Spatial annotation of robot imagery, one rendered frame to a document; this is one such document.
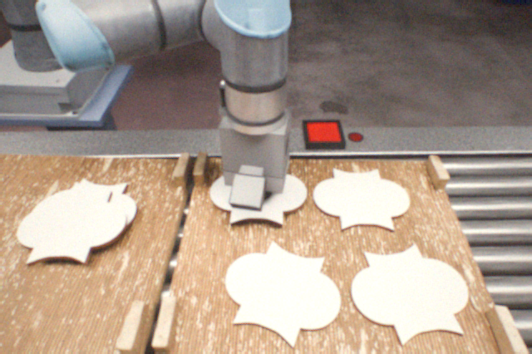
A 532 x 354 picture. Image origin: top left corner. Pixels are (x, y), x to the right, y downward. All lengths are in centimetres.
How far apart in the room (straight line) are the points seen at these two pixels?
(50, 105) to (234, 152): 58
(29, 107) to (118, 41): 60
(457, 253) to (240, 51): 40
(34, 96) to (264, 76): 67
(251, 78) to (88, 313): 34
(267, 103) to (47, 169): 44
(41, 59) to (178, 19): 58
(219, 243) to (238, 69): 25
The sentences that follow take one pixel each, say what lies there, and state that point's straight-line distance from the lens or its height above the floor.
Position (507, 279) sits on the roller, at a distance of 61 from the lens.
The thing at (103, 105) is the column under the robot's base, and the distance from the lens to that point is 99.
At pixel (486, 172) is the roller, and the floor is 91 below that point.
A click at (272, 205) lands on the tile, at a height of 95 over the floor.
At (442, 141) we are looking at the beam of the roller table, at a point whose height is 91.
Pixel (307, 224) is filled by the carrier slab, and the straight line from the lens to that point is 55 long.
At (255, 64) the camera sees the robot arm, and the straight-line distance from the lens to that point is 40.
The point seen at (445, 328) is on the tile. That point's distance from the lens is 50.
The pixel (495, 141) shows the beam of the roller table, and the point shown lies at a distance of 85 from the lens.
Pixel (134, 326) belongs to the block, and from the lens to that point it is 46.
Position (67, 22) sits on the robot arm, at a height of 123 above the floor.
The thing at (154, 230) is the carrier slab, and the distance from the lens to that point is 57.
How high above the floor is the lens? 137
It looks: 45 degrees down
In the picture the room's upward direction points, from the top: straight up
